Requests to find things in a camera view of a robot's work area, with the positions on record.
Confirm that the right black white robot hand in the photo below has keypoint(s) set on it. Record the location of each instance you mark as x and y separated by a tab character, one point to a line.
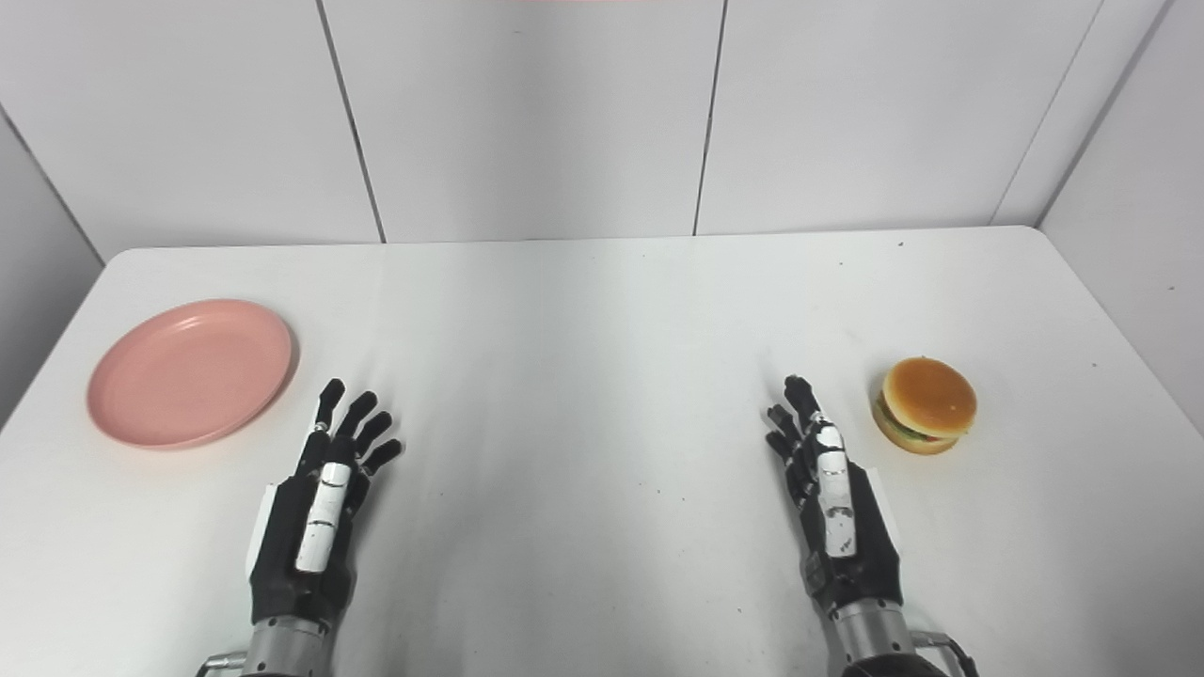
861	555

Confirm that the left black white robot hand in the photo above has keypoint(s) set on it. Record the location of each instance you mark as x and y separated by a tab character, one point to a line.
292	564

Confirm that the toy hamburger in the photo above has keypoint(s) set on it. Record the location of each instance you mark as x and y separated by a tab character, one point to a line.
926	404

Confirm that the pink round plate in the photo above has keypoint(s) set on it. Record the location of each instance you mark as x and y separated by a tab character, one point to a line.
190	373

